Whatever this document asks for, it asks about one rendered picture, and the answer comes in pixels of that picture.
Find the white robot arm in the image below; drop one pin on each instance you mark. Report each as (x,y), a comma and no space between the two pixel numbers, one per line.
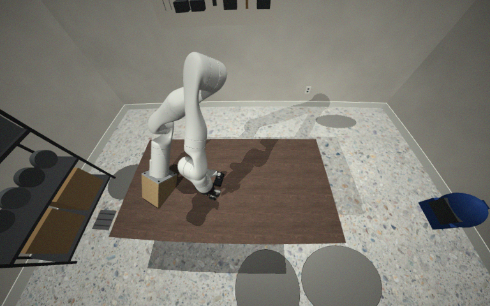
(200,72)

